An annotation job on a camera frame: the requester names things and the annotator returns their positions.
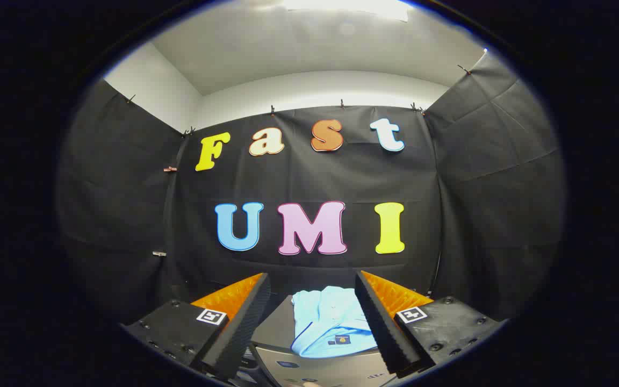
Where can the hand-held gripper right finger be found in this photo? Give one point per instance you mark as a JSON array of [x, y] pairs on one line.
[[384, 328]]

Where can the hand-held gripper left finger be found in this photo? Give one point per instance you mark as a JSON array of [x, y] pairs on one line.
[[239, 322]]

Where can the light blue shirt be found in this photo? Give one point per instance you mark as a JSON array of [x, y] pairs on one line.
[[325, 322]]

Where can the black backdrop cloth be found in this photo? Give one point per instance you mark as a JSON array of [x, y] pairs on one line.
[[315, 183]]

